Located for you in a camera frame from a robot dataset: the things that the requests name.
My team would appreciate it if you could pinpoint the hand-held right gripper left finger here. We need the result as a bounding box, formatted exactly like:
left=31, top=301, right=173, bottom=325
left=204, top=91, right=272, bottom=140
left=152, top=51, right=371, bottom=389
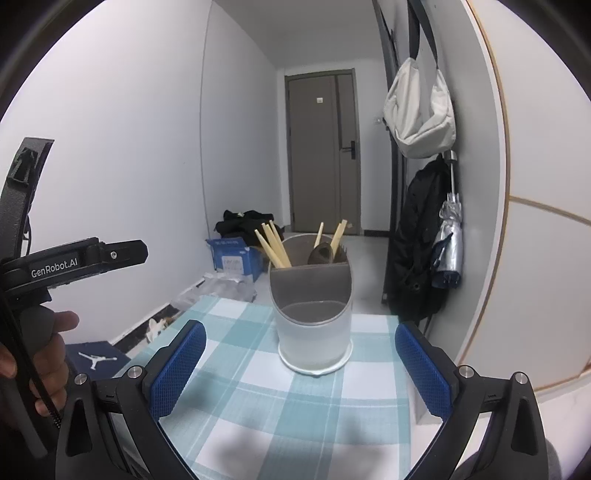
left=55, top=319, right=207, bottom=480

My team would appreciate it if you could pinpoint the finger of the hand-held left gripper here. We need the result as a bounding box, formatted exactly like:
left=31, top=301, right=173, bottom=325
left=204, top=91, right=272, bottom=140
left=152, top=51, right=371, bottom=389
left=97, top=239, right=149, bottom=274

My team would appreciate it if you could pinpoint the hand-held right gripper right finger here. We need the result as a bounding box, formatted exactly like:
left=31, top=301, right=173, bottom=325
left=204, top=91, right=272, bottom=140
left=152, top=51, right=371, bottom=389
left=394, top=322, right=550, bottom=480

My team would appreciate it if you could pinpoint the translucent white utensil holder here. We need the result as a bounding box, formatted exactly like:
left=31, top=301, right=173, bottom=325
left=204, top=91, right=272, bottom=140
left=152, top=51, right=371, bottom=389
left=269, top=233, right=354, bottom=376

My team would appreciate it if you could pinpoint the metal spoon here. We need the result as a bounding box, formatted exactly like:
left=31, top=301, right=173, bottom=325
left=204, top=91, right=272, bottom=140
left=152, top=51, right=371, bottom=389
left=308, top=244, right=334, bottom=266

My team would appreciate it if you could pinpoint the white shoulder bag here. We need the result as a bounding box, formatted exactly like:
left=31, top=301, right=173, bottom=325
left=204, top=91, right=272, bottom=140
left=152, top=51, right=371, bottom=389
left=383, top=58, right=458, bottom=159

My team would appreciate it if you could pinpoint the person's left hand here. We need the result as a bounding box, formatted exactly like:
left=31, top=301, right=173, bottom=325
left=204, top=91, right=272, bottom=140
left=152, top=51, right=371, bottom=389
left=28, top=311, right=81, bottom=417

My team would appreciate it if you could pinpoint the white patterned sock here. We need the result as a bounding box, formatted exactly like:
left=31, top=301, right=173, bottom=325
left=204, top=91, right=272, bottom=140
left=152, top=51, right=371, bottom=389
left=145, top=318, right=169, bottom=342

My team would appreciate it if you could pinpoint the navy shoe box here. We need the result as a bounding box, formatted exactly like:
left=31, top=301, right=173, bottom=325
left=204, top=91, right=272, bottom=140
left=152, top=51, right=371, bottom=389
left=65, top=340, right=132, bottom=381

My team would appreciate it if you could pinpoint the grey plastic bag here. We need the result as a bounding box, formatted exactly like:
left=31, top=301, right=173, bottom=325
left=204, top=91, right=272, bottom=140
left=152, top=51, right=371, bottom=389
left=171, top=272, right=257, bottom=311

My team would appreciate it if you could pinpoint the teal checked tablecloth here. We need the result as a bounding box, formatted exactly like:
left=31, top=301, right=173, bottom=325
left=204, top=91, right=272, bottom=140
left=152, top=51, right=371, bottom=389
left=106, top=295, right=411, bottom=480

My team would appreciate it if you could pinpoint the blue cardboard box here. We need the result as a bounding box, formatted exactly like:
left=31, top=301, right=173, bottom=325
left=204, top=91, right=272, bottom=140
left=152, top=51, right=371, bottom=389
left=205, top=236, right=266, bottom=283

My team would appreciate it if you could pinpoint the pile of black clothes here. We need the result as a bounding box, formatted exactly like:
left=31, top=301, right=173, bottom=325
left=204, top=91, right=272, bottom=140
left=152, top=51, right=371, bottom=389
left=215, top=210, right=275, bottom=241

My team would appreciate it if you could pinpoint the silver folding umbrella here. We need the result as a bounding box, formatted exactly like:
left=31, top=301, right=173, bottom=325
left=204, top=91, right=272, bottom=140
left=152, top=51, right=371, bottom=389
left=431, top=150, right=464, bottom=291

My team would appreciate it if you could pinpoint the black hanging jacket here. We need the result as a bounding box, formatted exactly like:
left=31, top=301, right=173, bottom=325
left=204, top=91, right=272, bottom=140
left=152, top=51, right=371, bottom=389
left=387, top=154, right=455, bottom=324

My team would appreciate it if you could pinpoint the grey brown door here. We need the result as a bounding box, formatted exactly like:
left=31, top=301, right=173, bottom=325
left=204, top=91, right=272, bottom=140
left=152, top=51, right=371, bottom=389
left=284, top=69, right=363, bottom=236

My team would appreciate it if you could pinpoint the white cabinet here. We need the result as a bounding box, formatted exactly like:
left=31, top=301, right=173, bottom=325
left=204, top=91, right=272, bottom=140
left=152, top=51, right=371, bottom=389
left=416, top=0, right=591, bottom=407

